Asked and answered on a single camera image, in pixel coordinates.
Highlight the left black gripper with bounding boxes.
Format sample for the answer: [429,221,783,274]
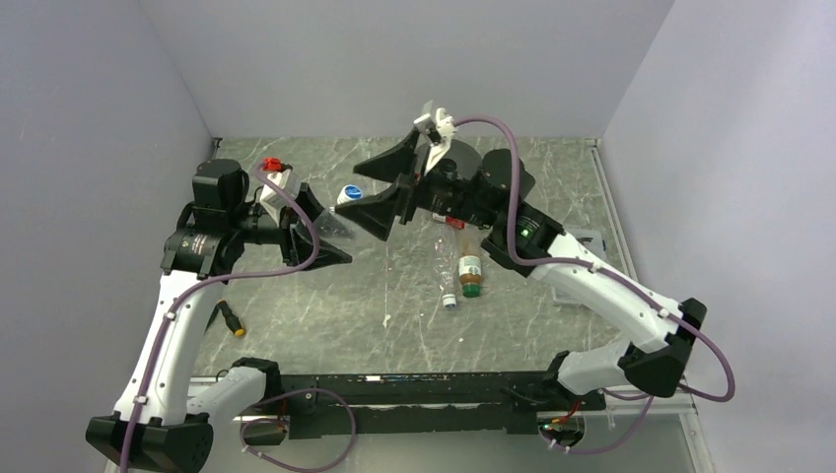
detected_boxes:
[229,183,354,270]

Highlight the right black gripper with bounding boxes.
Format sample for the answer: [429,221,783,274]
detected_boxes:
[334,127,499,241]

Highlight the blue Pocari Sweat cap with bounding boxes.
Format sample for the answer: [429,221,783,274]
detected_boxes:
[336,184,363,205]

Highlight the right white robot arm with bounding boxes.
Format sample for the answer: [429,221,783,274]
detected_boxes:
[336,132,707,409]

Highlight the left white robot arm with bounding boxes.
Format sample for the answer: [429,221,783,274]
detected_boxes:
[86,159,351,472]

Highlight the clear bottle red label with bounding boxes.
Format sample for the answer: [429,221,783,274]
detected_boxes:
[431,213,466,230]

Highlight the clear bottle white cap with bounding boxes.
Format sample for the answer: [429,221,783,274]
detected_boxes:
[434,226,457,308]

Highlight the brown bottle green cap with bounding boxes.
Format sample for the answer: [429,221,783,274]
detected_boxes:
[456,230,483,298]

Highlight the black round disc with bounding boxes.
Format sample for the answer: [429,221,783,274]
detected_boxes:
[434,140,483,179]

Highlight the black yellow screwdriver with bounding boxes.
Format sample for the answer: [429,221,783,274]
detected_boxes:
[216,300,245,337]

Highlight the clear plastic tray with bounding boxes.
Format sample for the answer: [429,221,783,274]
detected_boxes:
[551,227,608,305]

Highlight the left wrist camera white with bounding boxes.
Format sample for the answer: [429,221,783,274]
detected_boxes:
[256,157,302,223]

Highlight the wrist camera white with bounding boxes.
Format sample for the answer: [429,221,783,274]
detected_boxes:
[256,157,302,223]
[413,101,457,175]

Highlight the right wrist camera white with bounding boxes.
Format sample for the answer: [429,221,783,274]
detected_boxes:
[413,101,457,175]

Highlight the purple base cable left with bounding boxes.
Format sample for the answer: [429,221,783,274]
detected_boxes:
[239,388,358,473]

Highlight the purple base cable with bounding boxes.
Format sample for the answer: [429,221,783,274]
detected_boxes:
[539,384,661,456]
[239,388,358,473]

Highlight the black base frame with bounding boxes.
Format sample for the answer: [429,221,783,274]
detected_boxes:
[244,371,605,439]

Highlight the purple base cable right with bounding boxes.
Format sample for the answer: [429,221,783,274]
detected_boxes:
[539,384,661,456]

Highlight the aluminium rail right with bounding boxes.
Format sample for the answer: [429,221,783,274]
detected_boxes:
[585,138,698,417]

